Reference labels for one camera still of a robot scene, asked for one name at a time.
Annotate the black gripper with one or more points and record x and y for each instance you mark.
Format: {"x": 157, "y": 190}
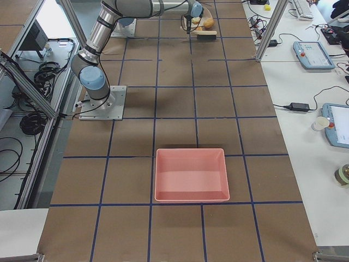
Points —
{"x": 187, "y": 21}

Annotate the white plastic dustpan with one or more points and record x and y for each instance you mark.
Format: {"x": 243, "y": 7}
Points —
{"x": 205, "y": 15}

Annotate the white hand brush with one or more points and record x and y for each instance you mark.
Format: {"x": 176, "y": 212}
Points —
{"x": 205, "y": 36}

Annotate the brown potato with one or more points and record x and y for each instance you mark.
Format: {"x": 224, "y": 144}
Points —
{"x": 208, "y": 23}

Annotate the pink plastic bin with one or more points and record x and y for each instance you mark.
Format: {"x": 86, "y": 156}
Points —
{"x": 191, "y": 175}

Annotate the yellow sponge on desk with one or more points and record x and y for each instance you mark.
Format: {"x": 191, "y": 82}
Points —
{"x": 267, "y": 7}

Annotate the white keyboard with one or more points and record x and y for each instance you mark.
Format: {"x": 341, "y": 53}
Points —
{"x": 303, "y": 11}

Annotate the blue teach pendant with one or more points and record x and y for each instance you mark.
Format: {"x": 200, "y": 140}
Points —
{"x": 337, "y": 132}
{"x": 312, "y": 55}

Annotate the black power brick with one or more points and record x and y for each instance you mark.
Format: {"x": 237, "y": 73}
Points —
{"x": 301, "y": 107}

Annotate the white paper cup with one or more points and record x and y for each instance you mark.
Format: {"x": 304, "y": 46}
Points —
{"x": 320, "y": 123}

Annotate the tape roll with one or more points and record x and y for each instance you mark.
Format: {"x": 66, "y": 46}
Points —
{"x": 341, "y": 175}

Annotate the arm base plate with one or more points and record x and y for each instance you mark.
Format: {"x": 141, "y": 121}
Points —
{"x": 98, "y": 110}
{"x": 125, "y": 28}

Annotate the aluminium frame post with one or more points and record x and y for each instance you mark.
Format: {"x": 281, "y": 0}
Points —
{"x": 272, "y": 25}

